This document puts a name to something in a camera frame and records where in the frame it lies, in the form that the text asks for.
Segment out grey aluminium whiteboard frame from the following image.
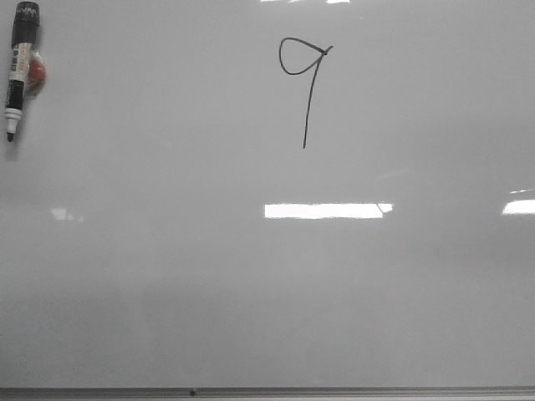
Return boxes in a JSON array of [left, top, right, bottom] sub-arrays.
[[1, 386, 534, 400]]

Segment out black whiteboard marker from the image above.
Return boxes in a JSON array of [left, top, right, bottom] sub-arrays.
[[5, 1, 40, 142]]

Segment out white glossy whiteboard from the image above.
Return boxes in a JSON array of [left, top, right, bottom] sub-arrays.
[[1, 1, 534, 388]]

